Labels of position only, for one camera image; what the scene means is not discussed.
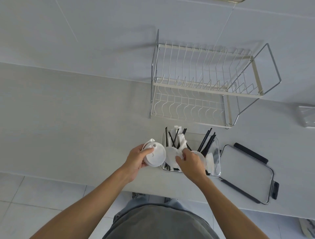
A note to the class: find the stack of white lids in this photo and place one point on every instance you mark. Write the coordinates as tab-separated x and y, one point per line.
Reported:
210	163

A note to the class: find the person's left forearm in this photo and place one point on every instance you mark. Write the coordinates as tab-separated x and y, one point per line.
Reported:
86	206

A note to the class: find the bundle of white wrapped straws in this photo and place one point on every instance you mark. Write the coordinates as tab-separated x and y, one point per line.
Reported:
181	139

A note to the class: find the grey shirt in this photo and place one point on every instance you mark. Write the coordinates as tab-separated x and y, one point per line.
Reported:
160	224

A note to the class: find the person's left thumb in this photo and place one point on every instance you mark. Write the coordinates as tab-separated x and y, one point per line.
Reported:
147	151

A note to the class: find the clear container lid black clips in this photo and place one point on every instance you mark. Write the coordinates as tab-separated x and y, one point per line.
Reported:
246	172

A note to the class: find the clear plastic storage container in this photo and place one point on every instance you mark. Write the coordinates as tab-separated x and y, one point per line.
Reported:
214	147

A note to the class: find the white cloth item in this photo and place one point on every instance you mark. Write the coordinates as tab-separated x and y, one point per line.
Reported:
307	227

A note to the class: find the small clear plastic box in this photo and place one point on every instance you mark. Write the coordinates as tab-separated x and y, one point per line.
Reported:
306	117

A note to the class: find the white round lid with loop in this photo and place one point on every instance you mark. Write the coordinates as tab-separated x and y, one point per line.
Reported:
155	156

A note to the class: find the translucent round cup lid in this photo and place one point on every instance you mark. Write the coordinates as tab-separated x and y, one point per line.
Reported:
170	157
200	156

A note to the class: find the person's right forearm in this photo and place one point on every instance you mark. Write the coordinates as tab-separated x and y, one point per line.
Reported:
228	209

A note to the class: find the grey shoe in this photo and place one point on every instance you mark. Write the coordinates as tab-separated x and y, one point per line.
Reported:
137	195

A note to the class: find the person's right thumb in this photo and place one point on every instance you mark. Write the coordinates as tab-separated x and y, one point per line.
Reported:
179	159

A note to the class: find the person's right hand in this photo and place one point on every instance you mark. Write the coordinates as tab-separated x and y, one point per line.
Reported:
193	167

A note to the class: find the person's left hand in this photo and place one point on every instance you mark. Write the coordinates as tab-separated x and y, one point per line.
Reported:
131	162

